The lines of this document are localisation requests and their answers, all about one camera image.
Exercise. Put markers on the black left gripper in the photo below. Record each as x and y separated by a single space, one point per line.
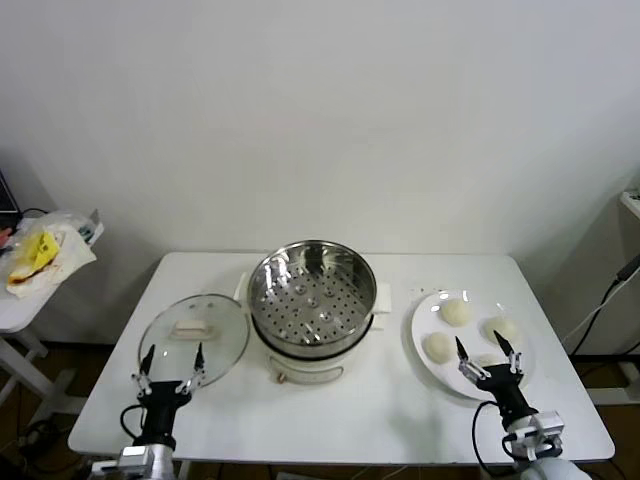
160 405

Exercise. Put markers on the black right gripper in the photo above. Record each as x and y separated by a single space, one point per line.
505 390

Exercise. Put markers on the white steamed baozi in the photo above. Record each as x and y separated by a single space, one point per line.
437 346
456 312
490 325
486 359

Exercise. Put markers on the round glass pot lid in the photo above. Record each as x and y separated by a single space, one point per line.
200 310

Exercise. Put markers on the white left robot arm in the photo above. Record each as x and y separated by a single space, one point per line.
155 462

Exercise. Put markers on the stainless steel steamer basket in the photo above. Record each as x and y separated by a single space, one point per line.
310 300

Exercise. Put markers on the white round plate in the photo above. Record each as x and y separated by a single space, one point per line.
425 315

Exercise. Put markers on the white electric cooking pot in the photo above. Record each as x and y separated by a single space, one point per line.
305 367

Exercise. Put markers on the clear plastic food bag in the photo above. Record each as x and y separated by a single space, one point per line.
70 255

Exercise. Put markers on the white side table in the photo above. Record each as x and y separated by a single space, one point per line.
20 312

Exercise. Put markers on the white floor power strip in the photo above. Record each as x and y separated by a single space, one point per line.
31 436

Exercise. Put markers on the yellow packet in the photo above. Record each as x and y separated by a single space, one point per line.
39 247

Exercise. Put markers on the white side desk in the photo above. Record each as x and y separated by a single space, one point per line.
631 205

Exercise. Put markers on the laptop computer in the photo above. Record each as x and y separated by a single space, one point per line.
6 195

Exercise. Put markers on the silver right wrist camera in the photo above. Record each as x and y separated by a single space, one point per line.
547 425

